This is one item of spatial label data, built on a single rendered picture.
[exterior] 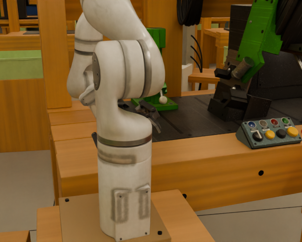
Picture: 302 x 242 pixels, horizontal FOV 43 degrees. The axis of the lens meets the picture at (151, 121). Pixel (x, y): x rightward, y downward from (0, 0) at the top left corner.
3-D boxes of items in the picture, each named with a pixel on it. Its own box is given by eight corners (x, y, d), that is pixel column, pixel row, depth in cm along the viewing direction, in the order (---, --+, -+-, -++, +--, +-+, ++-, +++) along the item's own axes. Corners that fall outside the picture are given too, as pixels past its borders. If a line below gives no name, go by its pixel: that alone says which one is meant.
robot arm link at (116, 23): (130, -25, 74) (80, -26, 71) (175, 63, 56) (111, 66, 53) (124, 17, 80) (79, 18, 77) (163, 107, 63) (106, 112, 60)
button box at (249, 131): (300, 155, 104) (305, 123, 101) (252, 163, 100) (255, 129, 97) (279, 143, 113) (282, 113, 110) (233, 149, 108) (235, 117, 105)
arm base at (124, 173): (157, 232, 68) (160, 143, 62) (107, 244, 64) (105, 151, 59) (140, 206, 76) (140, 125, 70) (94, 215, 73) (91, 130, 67)
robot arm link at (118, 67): (98, 45, 54) (102, 157, 59) (162, 43, 56) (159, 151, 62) (87, 37, 62) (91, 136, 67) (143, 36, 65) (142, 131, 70)
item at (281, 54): (316, 96, 149) (330, 5, 138) (247, 102, 140) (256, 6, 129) (287, 85, 165) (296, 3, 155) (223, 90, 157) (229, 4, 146)
